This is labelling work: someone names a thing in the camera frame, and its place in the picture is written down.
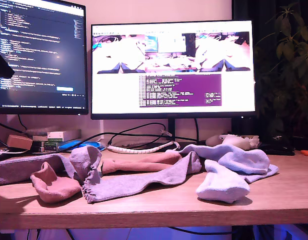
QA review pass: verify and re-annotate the black monitor cable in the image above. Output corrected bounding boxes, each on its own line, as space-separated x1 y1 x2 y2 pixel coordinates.
17 114 29 131
193 118 202 147

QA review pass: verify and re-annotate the grey frilled cuff sock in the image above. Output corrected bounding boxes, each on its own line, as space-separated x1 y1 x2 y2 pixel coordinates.
81 150 203 204
0 145 103 187

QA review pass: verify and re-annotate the pale grey flat box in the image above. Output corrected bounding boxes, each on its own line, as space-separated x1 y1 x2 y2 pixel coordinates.
31 128 82 142

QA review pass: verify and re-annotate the green printed small box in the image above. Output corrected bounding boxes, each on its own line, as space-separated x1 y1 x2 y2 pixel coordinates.
31 140 60 153

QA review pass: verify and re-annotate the black keyboard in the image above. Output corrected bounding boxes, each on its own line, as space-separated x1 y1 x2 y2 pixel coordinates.
0 146 30 161

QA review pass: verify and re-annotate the green leafy houseplant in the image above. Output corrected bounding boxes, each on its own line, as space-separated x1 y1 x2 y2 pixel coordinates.
253 1 308 141

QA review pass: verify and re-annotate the grey cable plug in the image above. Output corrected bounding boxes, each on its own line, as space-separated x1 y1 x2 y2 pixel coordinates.
159 128 174 138

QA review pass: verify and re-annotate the blue plastic bag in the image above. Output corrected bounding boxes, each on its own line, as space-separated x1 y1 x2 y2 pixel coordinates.
57 139 106 152

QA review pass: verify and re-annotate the white game controller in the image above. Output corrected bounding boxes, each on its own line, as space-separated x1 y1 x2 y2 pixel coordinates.
219 134 260 151

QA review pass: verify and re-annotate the black cable under table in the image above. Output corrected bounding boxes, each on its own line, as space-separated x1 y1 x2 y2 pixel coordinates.
168 226 234 236

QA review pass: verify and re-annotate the white and green box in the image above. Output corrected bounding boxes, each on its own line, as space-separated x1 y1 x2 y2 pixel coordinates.
46 130 67 143

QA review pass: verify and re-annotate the bright screen black monitor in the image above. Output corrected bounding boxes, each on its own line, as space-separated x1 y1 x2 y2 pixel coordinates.
90 19 257 152

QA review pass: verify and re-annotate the black pouch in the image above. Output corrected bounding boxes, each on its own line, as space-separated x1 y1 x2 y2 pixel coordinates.
258 141 296 156

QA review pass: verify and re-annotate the small cardboard box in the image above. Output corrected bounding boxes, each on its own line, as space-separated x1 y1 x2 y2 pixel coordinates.
6 134 34 150

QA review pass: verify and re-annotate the pink sock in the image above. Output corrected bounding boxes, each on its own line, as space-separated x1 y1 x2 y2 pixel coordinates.
100 151 183 175
30 161 83 204

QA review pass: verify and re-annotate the dark code screen monitor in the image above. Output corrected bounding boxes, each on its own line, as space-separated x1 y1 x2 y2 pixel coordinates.
0 0 89 116

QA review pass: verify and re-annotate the white ribbed sock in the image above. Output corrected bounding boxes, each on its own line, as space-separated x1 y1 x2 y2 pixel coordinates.
195 159 280 204
166 143 271 176

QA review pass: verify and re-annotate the beige computer mouse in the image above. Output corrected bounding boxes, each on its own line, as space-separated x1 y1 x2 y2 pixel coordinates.
205 134 226 147

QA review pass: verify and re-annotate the white spiral cable wrap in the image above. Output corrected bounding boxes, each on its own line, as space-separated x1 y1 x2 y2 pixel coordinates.
106 140 181 154

